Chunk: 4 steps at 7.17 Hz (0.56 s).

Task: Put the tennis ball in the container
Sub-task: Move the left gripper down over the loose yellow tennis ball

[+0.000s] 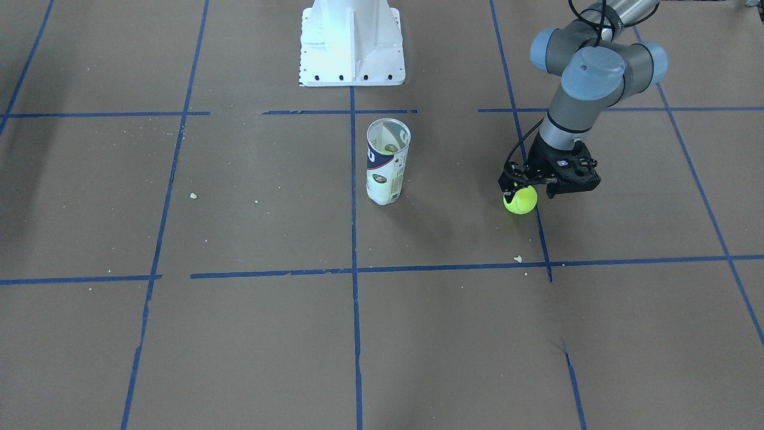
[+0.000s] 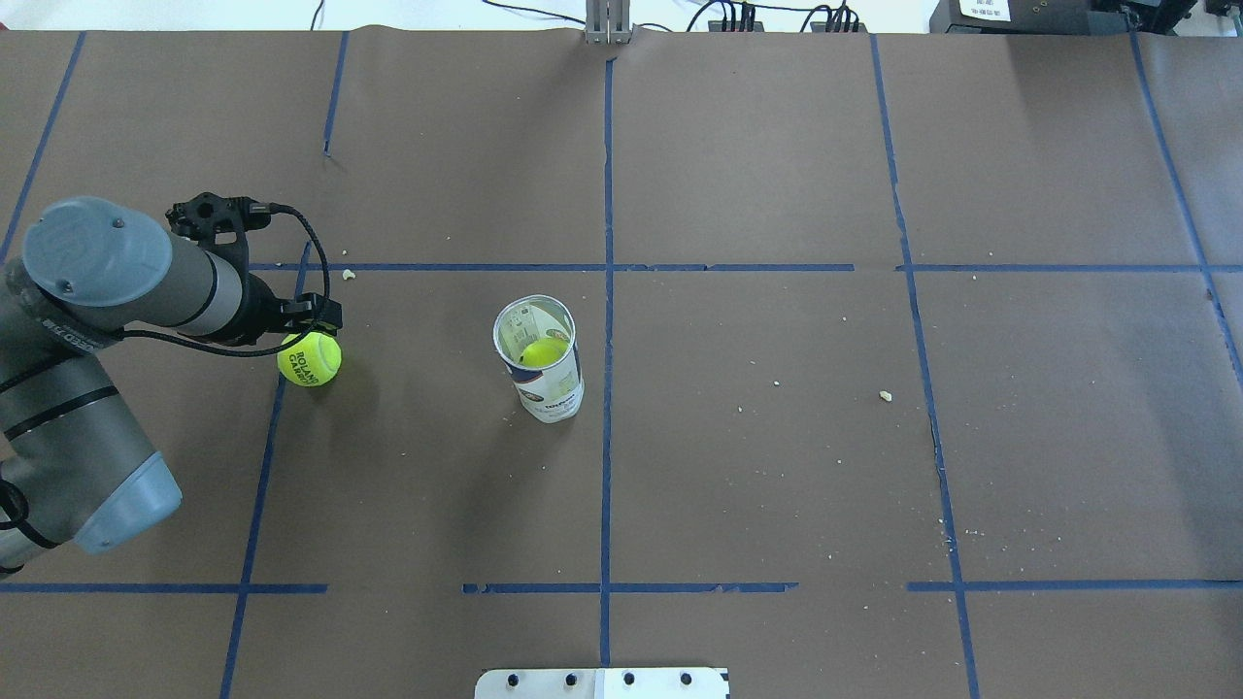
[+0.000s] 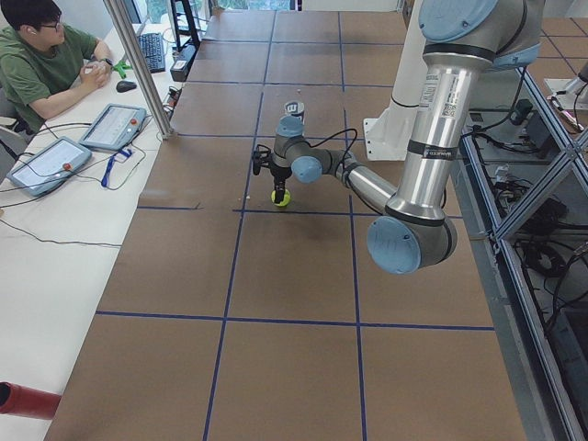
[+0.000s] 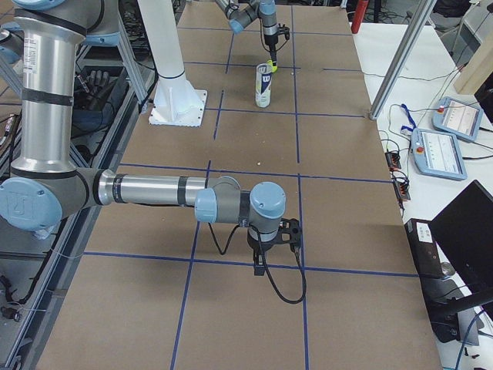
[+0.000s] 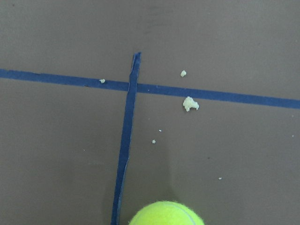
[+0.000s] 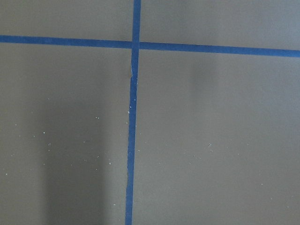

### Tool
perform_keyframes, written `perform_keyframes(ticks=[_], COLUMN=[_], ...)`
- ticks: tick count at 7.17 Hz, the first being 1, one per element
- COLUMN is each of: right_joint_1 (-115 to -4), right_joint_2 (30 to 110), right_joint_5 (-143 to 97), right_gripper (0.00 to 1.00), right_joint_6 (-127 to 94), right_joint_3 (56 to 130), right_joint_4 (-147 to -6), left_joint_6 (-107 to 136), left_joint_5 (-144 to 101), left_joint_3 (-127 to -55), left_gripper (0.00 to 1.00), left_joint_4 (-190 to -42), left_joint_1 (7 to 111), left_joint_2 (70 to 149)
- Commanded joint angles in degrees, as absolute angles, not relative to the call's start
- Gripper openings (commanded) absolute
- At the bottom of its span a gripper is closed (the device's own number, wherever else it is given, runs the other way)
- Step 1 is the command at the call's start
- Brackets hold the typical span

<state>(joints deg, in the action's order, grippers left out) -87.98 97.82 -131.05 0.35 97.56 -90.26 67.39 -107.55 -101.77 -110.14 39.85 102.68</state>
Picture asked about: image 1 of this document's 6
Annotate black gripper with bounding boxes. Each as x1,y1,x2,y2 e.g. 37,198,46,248
507,133,589,204

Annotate yellow tennis ball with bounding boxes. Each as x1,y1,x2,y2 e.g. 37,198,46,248
503,186,538,214

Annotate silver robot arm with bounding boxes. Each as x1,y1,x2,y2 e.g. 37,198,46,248
498,1,669,213

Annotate clear tennis ball can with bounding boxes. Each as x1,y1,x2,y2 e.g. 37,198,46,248
366,119,411,206

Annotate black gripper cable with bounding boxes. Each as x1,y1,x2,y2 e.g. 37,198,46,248
500,122,545,193

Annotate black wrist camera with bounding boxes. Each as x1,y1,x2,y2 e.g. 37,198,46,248
546,155,601,199

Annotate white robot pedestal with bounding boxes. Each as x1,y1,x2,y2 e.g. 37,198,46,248
298,1,406,87

